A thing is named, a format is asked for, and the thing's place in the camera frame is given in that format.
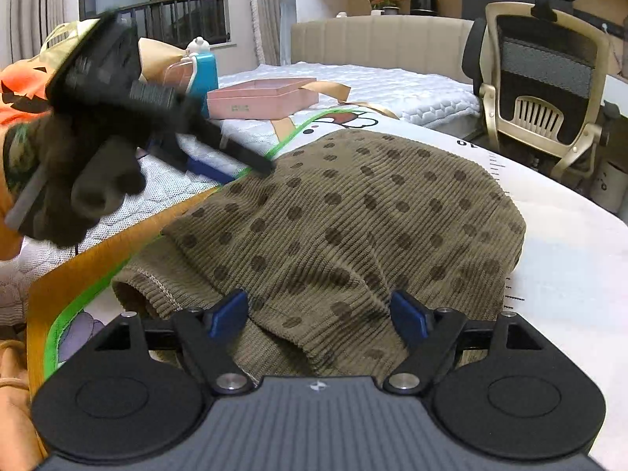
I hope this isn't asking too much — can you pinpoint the pink rectangular gift box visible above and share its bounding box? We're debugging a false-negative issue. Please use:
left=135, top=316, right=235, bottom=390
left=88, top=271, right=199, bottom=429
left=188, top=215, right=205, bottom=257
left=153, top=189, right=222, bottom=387
left=208, top=78, right=319, bottom=120

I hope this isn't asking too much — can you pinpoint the brown polka dot corduroy garment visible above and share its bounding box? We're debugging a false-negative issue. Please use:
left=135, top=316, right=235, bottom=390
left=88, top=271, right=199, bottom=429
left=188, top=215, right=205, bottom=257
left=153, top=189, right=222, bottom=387
left=112, top=129, right=526, bottom=378

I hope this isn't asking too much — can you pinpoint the beige upholstered bed headboard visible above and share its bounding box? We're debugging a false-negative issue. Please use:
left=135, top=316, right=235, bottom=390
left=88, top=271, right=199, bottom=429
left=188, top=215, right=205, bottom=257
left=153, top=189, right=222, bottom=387
left=290, top=15, right=471, bottom=83

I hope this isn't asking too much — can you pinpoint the blue white toy case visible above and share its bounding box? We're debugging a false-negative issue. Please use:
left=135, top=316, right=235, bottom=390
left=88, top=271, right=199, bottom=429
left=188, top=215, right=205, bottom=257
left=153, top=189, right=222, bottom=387
left=163, top=51, right=218, bottom=118

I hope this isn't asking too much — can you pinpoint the beige black office chair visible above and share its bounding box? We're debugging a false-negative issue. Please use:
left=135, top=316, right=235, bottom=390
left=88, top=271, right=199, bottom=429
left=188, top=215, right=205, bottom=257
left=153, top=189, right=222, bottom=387
left=462, top=0, right=609, bottom=182

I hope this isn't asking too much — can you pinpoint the orange pumpkin plush costume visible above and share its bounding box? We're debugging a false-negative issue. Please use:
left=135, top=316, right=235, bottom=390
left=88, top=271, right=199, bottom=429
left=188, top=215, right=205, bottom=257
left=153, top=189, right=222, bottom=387
left=1, top=57, right=55, bottom=128

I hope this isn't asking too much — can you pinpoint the white waste bin with face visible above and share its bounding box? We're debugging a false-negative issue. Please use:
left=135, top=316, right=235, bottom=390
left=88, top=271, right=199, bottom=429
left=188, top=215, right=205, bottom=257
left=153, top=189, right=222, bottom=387
left=590, top=159, right=628, bottom=214

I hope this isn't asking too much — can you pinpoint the brown kraft paper bag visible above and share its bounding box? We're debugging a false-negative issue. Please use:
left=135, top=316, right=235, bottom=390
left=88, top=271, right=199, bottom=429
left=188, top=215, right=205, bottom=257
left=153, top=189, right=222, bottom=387
left=139, top=37, right=185, bottom=82

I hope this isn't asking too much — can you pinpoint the black round speaker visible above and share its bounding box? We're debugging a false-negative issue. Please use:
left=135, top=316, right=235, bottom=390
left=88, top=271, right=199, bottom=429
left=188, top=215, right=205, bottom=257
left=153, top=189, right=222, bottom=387
left=410, top=0, right=438, bottom=16

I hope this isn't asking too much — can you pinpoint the yellow tote bag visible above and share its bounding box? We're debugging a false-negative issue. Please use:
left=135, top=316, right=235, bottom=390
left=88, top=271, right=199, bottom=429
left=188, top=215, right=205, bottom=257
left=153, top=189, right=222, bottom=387
left=39, top=18, right=98, bottom=69

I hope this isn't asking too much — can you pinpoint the white height chart play mat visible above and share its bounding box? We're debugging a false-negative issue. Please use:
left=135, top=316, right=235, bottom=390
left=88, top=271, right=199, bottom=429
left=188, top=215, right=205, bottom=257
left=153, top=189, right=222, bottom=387
left=26, top=104, right=628, bottom=471

